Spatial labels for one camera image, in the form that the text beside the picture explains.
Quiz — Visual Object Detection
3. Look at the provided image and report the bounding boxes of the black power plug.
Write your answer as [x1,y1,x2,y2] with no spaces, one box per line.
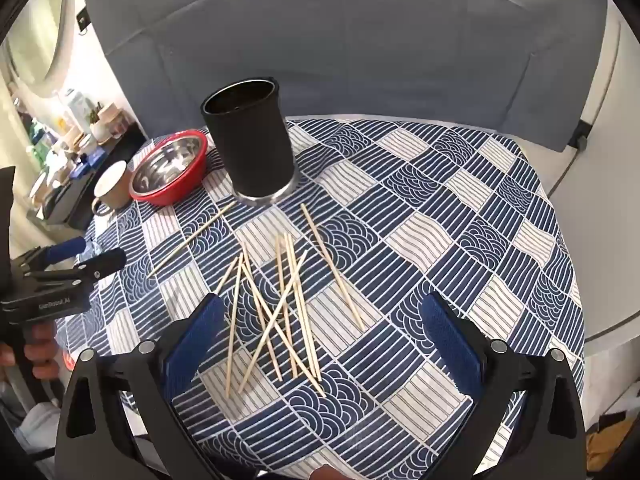
[570,119,591,151]

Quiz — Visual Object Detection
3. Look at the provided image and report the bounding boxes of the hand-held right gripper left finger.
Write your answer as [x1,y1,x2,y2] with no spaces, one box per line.
[54,292,228,480]

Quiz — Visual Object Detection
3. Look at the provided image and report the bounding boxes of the black utensil holder cup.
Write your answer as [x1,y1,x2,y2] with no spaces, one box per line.
[201,76,301,206]

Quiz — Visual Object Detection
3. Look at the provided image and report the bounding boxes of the person's grey trousers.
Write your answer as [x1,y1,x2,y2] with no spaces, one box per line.
[0,385,66,480]

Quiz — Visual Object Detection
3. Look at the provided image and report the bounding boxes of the black side cabinet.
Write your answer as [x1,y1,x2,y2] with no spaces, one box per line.
[27,125,146,233]

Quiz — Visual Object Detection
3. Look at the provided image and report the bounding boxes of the pink jar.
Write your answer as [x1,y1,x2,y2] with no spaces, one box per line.
[107,105,132,138]

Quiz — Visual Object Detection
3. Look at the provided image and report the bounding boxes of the red steel bowl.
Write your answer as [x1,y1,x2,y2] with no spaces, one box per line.
[128,129,210,207]

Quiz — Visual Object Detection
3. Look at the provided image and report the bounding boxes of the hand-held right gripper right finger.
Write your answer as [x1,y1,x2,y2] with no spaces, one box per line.
[420,291,587,480]

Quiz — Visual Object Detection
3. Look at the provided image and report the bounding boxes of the group of wooden chopsticks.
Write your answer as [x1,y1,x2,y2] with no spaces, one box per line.
[147,202,366,400]

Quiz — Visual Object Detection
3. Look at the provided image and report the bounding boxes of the grey cable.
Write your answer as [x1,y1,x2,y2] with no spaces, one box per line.
[546,146,586,201]

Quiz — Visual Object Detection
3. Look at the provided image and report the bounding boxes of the white pot with plant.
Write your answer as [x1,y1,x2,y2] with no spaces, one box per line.
[87,102,108,141]

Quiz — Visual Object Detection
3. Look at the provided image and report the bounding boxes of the beige curtain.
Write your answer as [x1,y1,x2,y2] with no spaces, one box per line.
[0,40,51,261]

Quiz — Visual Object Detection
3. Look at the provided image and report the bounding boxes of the grey backdrop cloth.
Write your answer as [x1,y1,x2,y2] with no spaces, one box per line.
[79,0,608,153]

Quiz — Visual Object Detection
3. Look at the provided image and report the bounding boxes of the pale carton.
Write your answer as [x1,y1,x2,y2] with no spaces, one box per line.
[64,89,88,126]

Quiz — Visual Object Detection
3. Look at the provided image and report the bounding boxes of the person's left hand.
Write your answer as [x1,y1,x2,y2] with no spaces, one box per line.
[0,319,62,382]

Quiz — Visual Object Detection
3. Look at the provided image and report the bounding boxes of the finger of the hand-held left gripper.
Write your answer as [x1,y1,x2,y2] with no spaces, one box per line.
[31,236,88,267]
[30,247,128,290]

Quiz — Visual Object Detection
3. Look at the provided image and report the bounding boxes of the oval wall mirror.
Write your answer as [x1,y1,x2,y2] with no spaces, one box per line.
[2,0,87,98]

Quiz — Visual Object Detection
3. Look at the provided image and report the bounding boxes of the orange brown cloth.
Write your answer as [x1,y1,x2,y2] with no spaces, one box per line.
[585,412,636,480]

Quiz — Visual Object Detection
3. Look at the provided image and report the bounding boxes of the beige mug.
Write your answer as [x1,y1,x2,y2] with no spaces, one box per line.
[91,160,135,217]

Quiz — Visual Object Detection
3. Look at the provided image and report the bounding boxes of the blue patterned tablecloth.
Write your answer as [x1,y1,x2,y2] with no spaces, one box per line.
[52,117,586,480]

